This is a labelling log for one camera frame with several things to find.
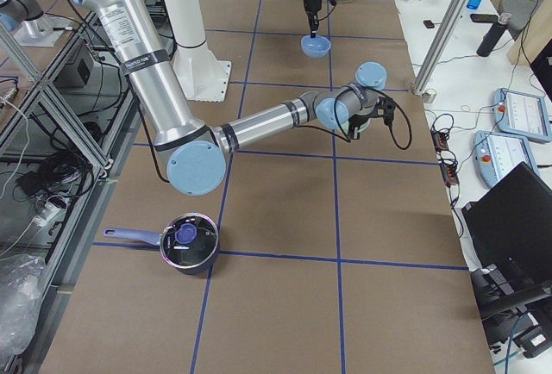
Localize near teach pendant tablet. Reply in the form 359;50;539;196
474;130;539;188

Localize green bowl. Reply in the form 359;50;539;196
346;115;370;140

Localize black laptop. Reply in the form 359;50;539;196
461;160;552;297

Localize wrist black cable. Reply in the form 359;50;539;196
317;0;340;26
331;84;413;151

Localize aluminium frame post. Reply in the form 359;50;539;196
411;0;467;96

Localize spare grey robot arm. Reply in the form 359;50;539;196
1;0;66;47

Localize blue bowl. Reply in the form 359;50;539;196
300;35;331;59

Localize far teach pendant tablet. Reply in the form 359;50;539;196
492;88;551;143

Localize dark blue saucepan with lid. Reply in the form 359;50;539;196
103;213;220;275

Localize crumpled clear plastic bag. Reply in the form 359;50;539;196
1;254;46;358

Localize black smartphone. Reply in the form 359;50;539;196
470;14;499;23

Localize teach pendant tablet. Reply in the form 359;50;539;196
492;88;551;143
474;130;539;188

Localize white camera mast pedestal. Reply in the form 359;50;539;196
164;0;232;103

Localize black office chair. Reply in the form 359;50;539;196
499;0;552;43

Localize tangled black cable bundle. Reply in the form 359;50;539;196
12;149;94;207

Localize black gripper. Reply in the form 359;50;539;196
365;97;395;130
303;0;337;39

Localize orange black adapter box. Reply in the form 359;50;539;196
431;131;449;152

